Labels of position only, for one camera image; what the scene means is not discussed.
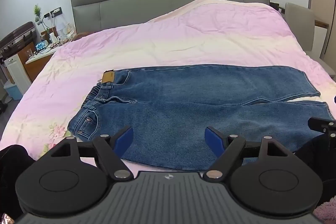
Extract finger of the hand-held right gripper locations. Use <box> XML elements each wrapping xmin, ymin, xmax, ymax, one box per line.
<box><xmin>308</xmin><ymin>117</ymin><xmax>336</xmax><ymax>139</ymax></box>

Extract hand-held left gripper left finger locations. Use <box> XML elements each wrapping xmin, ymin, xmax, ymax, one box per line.
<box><xmin>49</xmin><ymin>126</ymin><xmax>134</xmax><ymax>182</ymax></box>

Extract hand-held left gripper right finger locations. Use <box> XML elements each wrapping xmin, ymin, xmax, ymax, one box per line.
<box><xmin>203</xmin><ymin>126</ymin><xmax>291</xmax><ymax>184</ymax></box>

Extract blue denim pants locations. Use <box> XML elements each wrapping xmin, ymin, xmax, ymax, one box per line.
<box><xmin>68</xmin><ymin>64</ymin><xmax>336</xmax><ymax>171</ymax></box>

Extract pink fluffy cloth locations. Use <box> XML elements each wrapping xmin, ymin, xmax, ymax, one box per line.
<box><xmin>313</xmin><ymin>196</ymin><xmax>336</xmax><ymax>224</ymax></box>

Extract grey chair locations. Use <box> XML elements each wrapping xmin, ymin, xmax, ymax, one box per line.
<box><xmin>285</xmin><ymin>2</ymin><xmax>336</xmax><ymax>78</ymax></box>

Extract pink floral duvet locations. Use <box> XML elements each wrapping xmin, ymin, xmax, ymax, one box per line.
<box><xmin>0</xmin><ymin>0</ymin><xmax>336</xmax><ymax>174</ymax></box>

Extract wooden nightstand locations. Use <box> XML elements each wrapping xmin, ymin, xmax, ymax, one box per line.
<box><xmin>25</xmin><ymin>42</ymin><xmax>57</xmax><ymax>83</ymax></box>

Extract brown furry item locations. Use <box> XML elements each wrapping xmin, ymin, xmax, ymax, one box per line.
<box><xmin>72</xmin><ymin>32</ymin><xmax>89</xmax><ymax>41</ymax></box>

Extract dark cloth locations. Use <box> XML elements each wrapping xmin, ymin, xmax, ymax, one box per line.
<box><xmin>0</xmin><ymin>145</ymin><xmax>36</xmax><ymax>220</ymax></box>

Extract light blue trash bin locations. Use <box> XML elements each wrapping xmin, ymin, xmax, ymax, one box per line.
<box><xmin>3</xmin><ymin>81</ymin><xmax>23</xmax><ymax>101</ymax></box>

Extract blue patterned box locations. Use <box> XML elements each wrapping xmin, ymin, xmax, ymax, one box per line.
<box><xmin>35</xmin><ymin>40</ymin><xmax>49</xmax><ymax>51</ymax></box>

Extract brown suitcase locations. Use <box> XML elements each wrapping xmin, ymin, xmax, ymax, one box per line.
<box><xmin>0</xmin><ymin>21</ymin><xmax>36</xmax><ymax>59</ymax></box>

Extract small green plant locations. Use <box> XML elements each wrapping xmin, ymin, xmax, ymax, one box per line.
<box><xmin>33</xmin><ymin>4</ymin><xmax>43</xmax><ymax>26</ymax></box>

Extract black wall power strip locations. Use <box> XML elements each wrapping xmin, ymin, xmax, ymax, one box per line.
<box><xmin>43</xmin><ymin>7</ymin><xmax>63</xmax><ymax>19</ymax></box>

